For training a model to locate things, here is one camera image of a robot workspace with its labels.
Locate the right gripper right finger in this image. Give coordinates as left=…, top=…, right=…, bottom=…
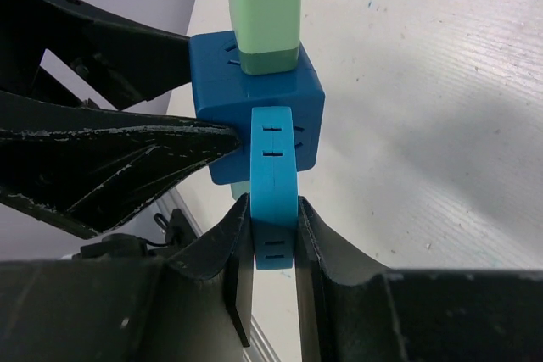
left=295, top=199, right=542, bottom=361

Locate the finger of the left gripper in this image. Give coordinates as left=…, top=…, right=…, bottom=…
left=1, top=92, right=240, bottom=239
left=1, top=0, right=191, bottom=110

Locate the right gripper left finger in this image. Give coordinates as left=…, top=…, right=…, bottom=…
left=1, top=198, right=253, bottom=361

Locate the dark blue cube socket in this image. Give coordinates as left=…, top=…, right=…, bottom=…
left=189, top=31, right=325, bottom=185

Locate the mint green USB charger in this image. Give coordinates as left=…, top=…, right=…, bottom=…
left=228, top=0, right=301, bottom=75

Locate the bright blue plug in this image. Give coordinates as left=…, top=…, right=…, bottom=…
left=249, top=107, right=299, bottom=270

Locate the light cyan USB charger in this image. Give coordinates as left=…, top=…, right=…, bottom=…
left=230, top=181, right=250, bottom=201

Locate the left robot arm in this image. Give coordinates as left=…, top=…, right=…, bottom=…
left=1, top=0, right=240, bottom=259

